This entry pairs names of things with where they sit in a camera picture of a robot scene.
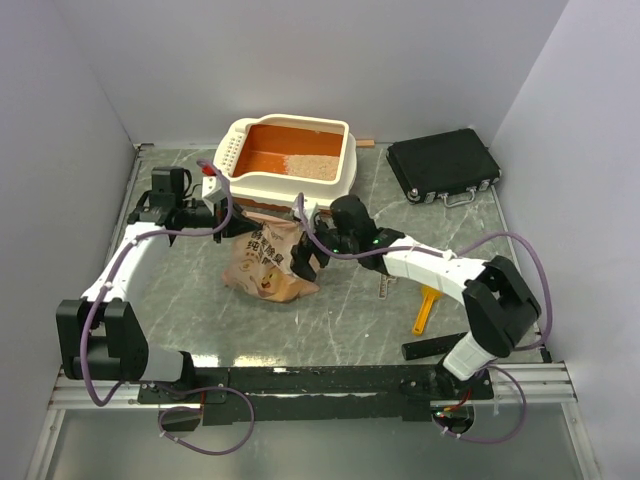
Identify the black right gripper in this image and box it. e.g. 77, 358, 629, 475
286, 213, 358, 283

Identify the pink cat litter bag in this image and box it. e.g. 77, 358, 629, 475
222, 212, 320, 303

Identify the yellow plastic scoop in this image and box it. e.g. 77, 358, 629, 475
411, 285, 441, 336

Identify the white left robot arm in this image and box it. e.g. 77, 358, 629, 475
56, 160, 260, 407

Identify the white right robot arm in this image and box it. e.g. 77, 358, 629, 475
293, 193, 542, 399

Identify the cream orange litter box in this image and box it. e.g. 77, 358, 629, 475
213, 114, 357, 211

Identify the small wooden block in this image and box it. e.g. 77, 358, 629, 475
356, 139, 375, 148

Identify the black hard case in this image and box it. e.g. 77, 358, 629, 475
386, 128, 502, 205

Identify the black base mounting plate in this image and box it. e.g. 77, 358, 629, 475
138, 365, 494, 426

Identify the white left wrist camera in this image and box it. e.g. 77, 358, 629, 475
201, 171, 231, 210

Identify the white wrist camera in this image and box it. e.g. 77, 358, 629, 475
291, 198, 319, 224
201, 171, 231, 210

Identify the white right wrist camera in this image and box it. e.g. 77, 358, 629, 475
291, 198, 319, 224

